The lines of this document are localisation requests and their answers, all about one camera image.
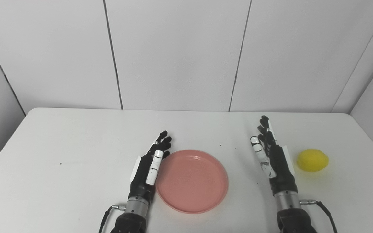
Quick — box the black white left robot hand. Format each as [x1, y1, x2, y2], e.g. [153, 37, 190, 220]
[128, 130, 173, 202]

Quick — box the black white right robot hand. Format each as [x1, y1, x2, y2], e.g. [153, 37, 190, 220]
[250, 115, 298, 197]

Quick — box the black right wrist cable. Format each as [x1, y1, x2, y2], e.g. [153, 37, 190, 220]
[300, 199, 339, 233]

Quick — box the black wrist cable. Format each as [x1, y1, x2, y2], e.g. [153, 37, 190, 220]
[98, 204, 126, 233]
[300, 199, 339, 233]

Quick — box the pink round plate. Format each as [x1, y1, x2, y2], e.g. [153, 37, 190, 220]
[155, 149, 229, 215]

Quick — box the yellow lemon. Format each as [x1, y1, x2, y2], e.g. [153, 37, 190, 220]
[296, 148, 330, 173]

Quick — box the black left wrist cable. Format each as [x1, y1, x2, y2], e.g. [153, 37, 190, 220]
[98, 204, 126, 233]

